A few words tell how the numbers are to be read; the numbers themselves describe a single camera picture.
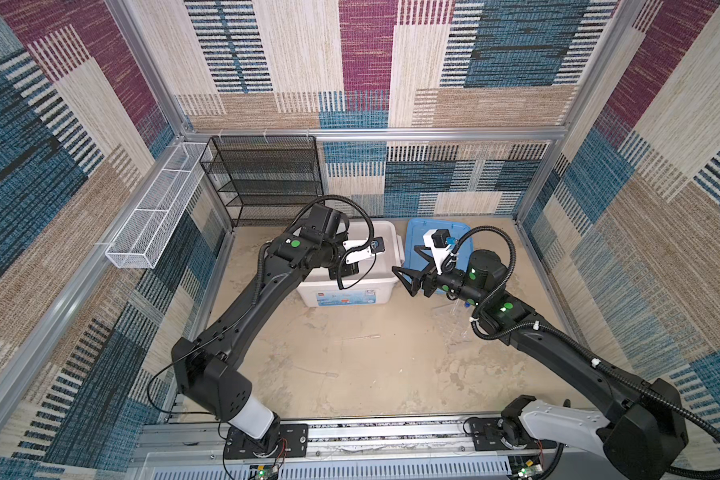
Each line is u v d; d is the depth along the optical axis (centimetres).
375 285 85
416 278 63
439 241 60
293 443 73
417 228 119
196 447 76
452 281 63
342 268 65
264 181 110
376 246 64
